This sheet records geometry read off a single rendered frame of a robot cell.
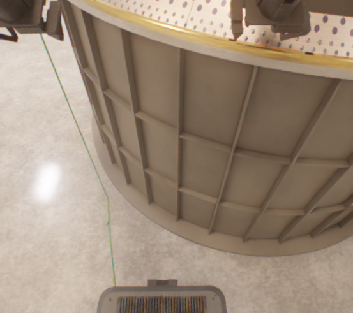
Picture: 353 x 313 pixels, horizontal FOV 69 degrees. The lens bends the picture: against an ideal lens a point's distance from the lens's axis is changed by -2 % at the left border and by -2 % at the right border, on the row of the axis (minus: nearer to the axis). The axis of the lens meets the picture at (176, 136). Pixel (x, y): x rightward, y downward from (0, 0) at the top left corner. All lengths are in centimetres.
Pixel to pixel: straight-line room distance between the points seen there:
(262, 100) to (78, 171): 139
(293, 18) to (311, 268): 139
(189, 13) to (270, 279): 133
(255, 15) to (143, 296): 108
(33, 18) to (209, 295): 112
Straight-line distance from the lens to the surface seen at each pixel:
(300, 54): 64
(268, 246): 161
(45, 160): 201
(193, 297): 124
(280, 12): 49
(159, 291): 124
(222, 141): 90
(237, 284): 154
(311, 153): 94
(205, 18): 66
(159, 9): 71
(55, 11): 56
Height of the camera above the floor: 149
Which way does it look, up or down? 50 degrees down
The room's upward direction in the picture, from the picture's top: 1 degrees clockwise
